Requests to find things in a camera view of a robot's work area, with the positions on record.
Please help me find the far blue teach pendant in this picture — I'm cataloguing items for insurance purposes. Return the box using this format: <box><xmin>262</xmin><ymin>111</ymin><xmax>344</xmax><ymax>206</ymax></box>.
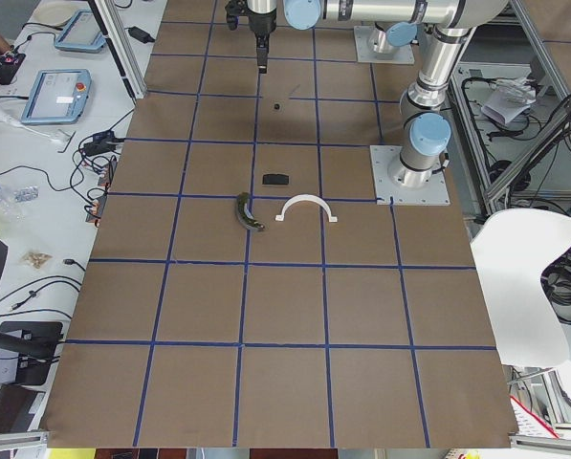
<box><xmin>55</xmin><ymin>10</ymin><xmax>106</xmax><ymax>54</ymax></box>

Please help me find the near blue teach pendant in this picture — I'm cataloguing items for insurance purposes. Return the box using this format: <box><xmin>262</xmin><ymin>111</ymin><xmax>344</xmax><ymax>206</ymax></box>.
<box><xmin>21</xmin><ymin>69</ymin><xmax>92</xmax><ymax>125</ymax></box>

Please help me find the black brake pad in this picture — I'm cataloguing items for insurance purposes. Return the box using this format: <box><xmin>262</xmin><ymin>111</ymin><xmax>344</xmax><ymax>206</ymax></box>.
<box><xmin>262</xmin><ymin>173</ymin><xmax>290</xmax><ymax>186</ymax></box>

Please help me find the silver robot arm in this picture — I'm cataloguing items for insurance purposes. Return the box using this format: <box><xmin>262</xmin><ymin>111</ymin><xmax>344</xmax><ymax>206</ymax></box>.
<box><xmin>227</xmin><ymin>1</ymin><xmax>463</xmax><ymax>74</ymax></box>
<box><xmin>389</xmin><ymin>1</ymin><xmax>506</xmax><ymax>189</ymax></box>

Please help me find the olive metal brake shoe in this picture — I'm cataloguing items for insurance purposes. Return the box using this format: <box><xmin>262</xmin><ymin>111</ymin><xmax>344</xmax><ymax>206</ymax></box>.
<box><xmin>235</xmin><ymin>192</ymin><xmax>266</xmax><ymax>231</ymax></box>

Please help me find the clear plastic water bottle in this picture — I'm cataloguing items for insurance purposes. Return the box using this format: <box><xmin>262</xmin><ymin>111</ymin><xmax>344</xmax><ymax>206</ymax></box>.
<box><xmin>0</xmin><ymin>185</ymin><xmax>39</xmax><ymax>213</ymax></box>

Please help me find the blue teach pendant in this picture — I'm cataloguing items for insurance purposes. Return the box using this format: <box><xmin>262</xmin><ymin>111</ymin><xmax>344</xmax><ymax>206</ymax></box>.
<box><xmin>21</xmin><ymin>69</ymin><xmax>92</xmax><ymax>125</ymax></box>
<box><xmin>55</xmin><ymin>10</ymin><xmax>106</xmax><ymax>54</ymax></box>

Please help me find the white plastic chair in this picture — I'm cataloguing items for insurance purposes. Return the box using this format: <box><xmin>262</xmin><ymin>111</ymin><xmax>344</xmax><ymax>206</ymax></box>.
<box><xmin>471</xmin><ymin>208</ymin><xmax>571</xmax><ymax>368</ymax></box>

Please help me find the white curved plastic bracket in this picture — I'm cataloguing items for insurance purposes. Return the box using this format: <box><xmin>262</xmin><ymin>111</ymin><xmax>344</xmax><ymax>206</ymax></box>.
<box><xmin>275</xmin><ymin>193</ymin><xmax>339</xmax><ymax>223</ymax></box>

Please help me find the black power adapter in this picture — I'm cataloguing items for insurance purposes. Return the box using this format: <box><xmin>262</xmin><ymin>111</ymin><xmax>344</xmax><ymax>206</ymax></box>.
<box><xmin>127</xmin><ymin>26</ymin><xmax>155</xmax><ymax>44</ymax></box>

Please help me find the white paper plate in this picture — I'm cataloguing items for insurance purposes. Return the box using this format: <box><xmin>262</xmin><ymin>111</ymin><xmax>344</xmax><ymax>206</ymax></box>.
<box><xmin>33</xmin><ymin>1</ymin><xmax>78</xmax><ymax>27</ymax></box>

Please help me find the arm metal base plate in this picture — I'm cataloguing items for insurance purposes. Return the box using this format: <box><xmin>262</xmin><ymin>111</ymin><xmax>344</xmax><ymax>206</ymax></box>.
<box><xmin>370</xmin><ymin>145</ymin><xmax>450</xmax><ymax>206</ymax></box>
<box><xmin>354</xmin><ymin>25</ymin><xmax>415</xmax><ymax>65</ymax></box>

